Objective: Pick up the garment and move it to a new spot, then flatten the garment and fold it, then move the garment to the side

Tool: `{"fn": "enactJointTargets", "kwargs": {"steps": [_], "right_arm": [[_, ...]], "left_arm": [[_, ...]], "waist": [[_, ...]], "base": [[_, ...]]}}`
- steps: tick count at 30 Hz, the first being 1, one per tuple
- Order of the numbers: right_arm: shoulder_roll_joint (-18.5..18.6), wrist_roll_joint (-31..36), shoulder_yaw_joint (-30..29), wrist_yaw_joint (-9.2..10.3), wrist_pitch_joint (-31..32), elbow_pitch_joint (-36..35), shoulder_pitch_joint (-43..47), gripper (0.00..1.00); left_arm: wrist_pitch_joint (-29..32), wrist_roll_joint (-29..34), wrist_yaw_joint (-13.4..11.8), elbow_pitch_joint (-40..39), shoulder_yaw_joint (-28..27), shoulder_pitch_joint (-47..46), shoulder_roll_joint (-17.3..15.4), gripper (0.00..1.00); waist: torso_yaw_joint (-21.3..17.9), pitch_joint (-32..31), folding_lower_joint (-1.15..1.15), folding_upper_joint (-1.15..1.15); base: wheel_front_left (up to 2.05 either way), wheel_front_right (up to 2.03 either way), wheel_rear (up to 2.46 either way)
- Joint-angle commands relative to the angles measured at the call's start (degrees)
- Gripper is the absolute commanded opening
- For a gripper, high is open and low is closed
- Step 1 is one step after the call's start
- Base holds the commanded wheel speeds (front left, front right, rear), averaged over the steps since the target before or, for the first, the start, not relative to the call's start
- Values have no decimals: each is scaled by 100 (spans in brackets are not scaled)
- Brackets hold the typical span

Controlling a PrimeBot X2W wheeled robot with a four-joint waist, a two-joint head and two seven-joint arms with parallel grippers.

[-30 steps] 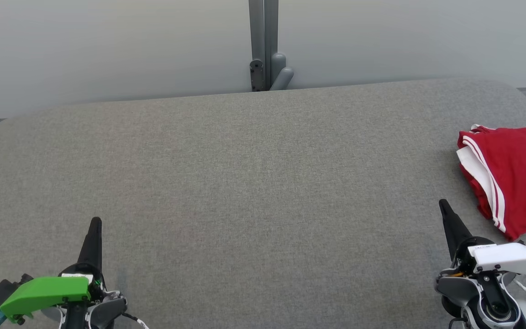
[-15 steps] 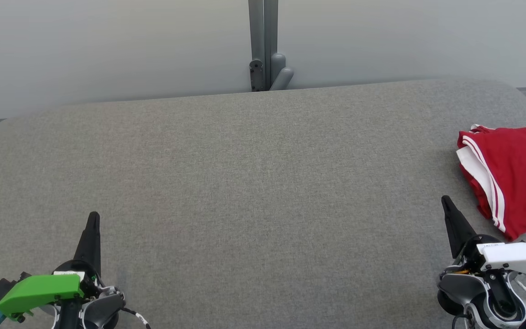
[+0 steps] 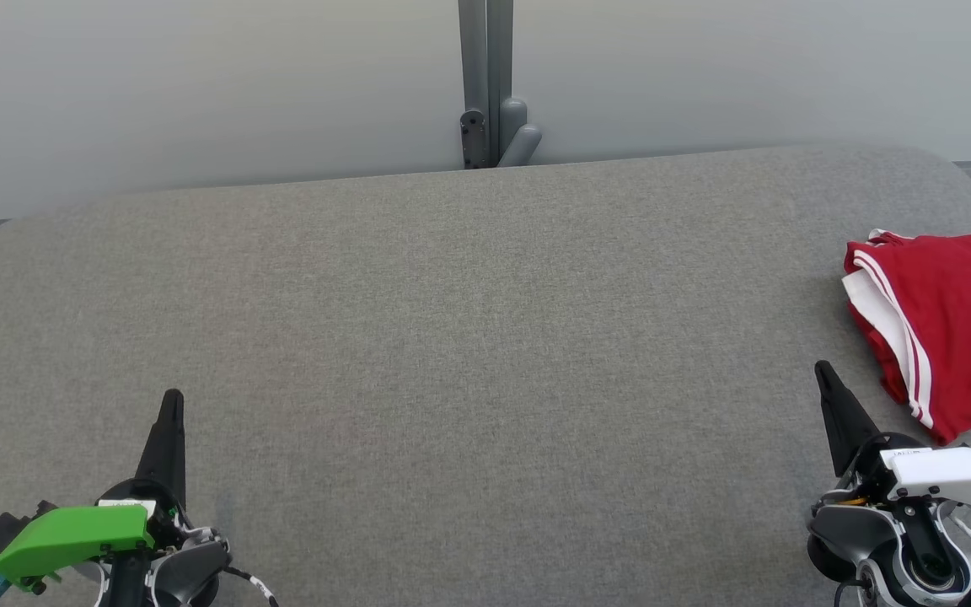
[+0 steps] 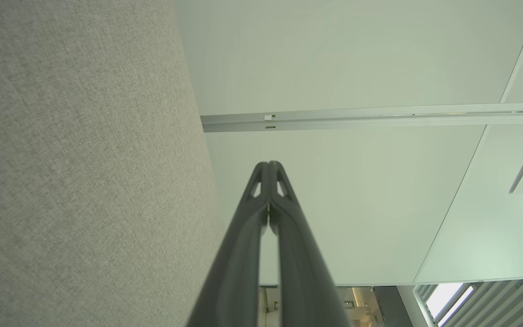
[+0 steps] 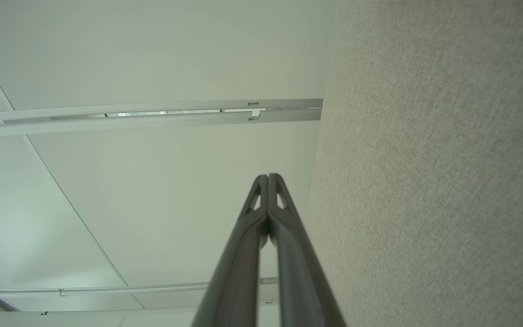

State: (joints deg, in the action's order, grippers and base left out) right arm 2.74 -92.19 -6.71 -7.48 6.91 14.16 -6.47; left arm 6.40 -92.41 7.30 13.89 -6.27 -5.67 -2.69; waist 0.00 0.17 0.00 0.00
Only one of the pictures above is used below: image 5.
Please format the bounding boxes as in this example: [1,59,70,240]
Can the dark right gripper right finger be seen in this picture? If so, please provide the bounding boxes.
[269,173,346,327]

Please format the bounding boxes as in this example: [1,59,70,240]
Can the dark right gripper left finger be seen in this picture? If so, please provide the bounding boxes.
[191,173,270,327]

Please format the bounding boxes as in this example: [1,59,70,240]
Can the thin grey wall rail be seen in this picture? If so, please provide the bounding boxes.
[0,277,280,299]

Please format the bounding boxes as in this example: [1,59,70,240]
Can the grey metal partition post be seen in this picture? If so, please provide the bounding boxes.
[0,98,324,139]

